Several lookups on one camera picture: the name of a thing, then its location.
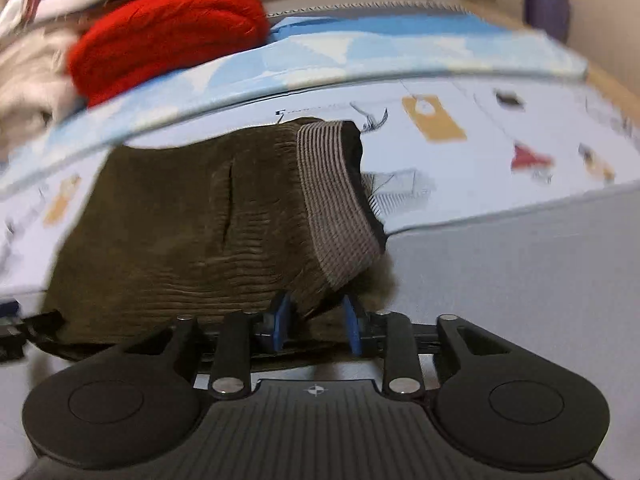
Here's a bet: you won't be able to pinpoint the purple box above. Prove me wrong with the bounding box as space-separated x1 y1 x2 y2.
524 0 571 43

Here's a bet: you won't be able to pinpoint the white printed deer blanket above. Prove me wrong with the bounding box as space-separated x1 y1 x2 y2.
0 77 640 293

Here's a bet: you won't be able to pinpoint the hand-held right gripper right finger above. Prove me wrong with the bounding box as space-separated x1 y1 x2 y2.
342 294 513 401

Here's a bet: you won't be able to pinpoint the beige fluffy cloth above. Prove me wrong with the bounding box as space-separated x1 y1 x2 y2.
0 25 87 153

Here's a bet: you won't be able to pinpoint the blue patterned blanket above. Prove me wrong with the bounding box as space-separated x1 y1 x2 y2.
0 12 588 198

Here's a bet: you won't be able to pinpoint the grey stitched-edge bed sheet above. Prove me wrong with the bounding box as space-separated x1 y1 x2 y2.
0 0 640 461

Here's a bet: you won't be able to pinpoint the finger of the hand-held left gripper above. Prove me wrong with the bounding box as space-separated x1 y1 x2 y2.
0 301 65 363

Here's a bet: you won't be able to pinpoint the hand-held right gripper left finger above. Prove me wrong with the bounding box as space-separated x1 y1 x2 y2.
122 292 293 401

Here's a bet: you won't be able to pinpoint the brown corduroy pants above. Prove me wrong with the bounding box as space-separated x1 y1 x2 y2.
40 116 397 362

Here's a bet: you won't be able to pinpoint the wooden bed frame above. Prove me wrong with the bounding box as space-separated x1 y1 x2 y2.
520 20 640 116

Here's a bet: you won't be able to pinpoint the red knitted blanket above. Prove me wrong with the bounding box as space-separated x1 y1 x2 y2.
67 0 271 108

